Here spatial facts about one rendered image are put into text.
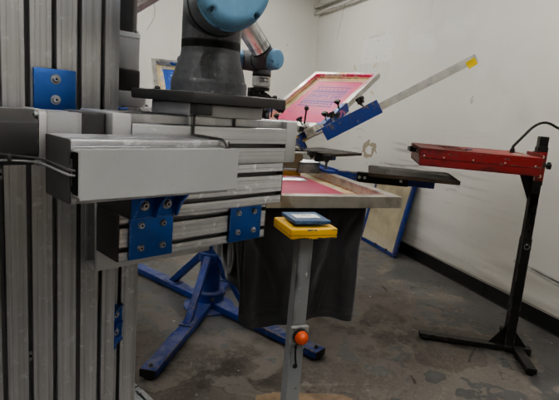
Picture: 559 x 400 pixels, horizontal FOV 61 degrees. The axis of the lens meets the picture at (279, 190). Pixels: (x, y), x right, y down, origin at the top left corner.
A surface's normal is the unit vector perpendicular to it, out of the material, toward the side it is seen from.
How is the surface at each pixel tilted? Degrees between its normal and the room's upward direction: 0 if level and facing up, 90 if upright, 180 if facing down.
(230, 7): 97
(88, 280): 90
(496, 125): 90
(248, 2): 98
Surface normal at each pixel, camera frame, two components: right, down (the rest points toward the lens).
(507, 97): -0.94, -0.01
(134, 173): 0.70, 0.18
